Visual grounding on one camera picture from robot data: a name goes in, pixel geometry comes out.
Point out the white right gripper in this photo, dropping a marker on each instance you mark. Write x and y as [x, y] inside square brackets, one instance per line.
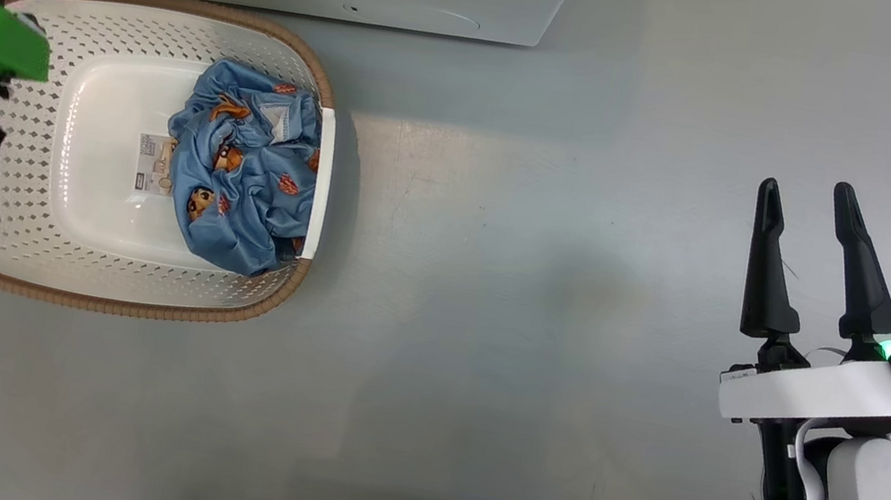
[824, 390]

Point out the basket barcode label sticker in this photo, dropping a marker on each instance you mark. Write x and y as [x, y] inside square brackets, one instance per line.
[153, 166]

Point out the cream perforated laundry basket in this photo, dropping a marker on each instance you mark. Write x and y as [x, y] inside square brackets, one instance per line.
[92, 224]

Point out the round drain filter cover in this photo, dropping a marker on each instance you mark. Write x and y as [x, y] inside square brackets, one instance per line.
[414, 14]

